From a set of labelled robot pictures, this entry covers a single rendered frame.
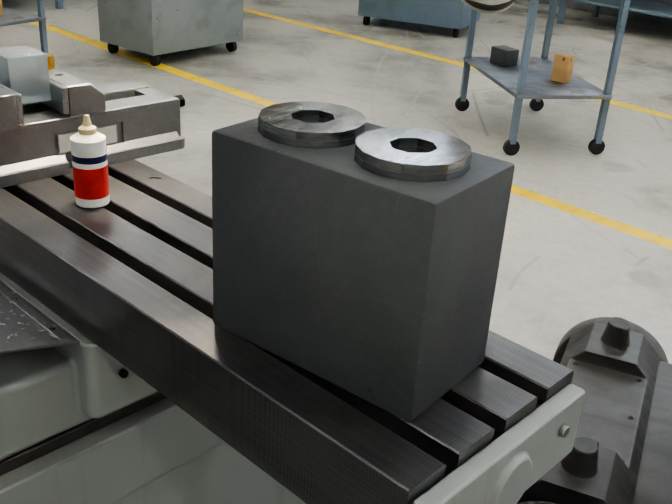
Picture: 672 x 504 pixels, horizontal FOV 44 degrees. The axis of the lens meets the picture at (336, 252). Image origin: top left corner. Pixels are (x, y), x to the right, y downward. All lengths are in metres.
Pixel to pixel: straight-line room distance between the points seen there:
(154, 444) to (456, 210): 0.58
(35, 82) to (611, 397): 0.94
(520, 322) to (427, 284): 2.12
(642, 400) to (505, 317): 1.40
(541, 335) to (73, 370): 1.92
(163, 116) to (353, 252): 0.63
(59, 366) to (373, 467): 0.43
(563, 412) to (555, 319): 2.04
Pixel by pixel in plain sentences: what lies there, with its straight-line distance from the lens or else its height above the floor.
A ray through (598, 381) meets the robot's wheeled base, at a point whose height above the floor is 0.59.
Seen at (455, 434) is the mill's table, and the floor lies 0.92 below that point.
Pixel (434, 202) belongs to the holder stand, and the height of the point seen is 1.11.
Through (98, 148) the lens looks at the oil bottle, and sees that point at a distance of 1.00.
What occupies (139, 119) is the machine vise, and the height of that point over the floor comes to 0.97.
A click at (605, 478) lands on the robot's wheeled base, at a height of 0.61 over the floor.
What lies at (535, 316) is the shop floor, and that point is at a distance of 2.77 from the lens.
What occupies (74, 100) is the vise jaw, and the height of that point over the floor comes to 1.01.
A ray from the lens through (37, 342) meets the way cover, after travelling 0.90.
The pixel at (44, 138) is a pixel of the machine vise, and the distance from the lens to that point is 1.13.
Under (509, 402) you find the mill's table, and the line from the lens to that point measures 0.71.
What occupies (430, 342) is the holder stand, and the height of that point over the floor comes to 0.99.
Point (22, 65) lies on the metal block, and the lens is 1.13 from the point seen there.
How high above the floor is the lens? 1.32
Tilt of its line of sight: 26 degrees down
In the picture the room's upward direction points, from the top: 4 degrees clockwise
